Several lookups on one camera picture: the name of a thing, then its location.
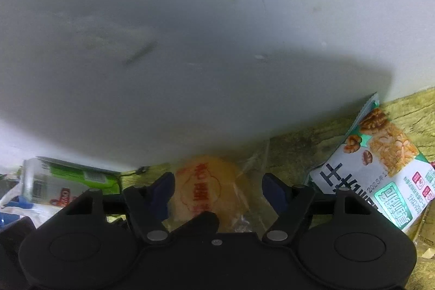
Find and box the wood-pattern desktop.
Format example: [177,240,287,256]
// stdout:
[112,86,435,290]

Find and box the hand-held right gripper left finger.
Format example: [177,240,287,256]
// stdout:
[66,172,176,245]

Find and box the egg yolk pastry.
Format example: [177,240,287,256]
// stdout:
[168,154,272,233]

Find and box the green and white beer can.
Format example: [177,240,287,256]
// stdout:
[22,157,123,207]

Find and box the green walnut biscuit packet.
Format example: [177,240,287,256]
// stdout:
[307,92,435,230]

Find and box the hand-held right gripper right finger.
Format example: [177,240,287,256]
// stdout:
[262,172,368,245]

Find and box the white plastic bag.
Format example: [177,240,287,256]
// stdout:
[0,181,25,209]

